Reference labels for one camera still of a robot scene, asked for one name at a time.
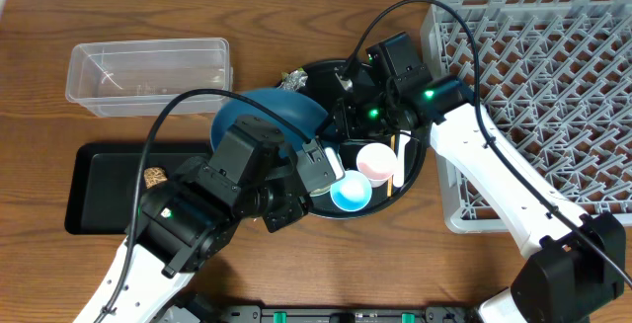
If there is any dark blue bowl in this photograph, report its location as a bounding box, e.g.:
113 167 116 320
209 87 330 154

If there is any brown shiitake mushroom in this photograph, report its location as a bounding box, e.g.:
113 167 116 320
143 167 168 189

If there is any pale green bowl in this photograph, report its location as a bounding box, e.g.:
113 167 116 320
309 186 331 198

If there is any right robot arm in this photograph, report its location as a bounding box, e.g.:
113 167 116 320
333 33 631 322

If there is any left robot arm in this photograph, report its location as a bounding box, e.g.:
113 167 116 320
76 115 344 322

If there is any grey plastic dishwasher rack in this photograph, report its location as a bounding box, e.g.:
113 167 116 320
420 0 631 225

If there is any pink plastic cup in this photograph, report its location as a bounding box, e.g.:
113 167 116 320
355 142 397 188

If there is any round black tray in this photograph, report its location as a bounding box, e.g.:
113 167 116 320
297 59 428 219

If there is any light blue plastic cup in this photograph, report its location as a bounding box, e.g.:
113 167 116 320
329 170 372 212

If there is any crumpled foil wrapper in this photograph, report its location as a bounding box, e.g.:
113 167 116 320
278 68 308 92

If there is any white plastic knife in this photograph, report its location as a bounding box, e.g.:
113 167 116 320
392 130 412 188

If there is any wooden chopstick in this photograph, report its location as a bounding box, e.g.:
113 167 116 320
387 135 397 198

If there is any black rectangular tray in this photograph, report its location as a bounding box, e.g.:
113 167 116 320
63 140 214 236

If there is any clear plastic bin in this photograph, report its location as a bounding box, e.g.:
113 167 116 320
65 38 233 118

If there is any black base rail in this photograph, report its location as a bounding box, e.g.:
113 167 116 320
153 292 481 323

